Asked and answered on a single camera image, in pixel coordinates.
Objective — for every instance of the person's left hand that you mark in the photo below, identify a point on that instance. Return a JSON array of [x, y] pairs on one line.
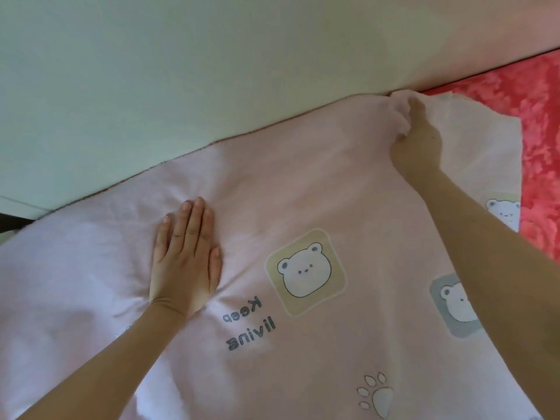
[[184, 258]]

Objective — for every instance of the person's right hand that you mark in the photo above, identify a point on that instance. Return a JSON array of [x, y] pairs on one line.
[[416, 144]]

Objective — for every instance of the pink bear print bedsheet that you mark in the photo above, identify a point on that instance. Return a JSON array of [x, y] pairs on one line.
[[306, 258]]

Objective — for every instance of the person's left forearm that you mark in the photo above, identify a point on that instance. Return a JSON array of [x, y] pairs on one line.
[[96, 371]]

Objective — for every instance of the person's right forearm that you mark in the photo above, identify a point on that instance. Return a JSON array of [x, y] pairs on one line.
[[499, 266]]

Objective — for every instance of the red floral mattress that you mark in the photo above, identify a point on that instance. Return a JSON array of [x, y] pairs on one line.
[[538, 126]]

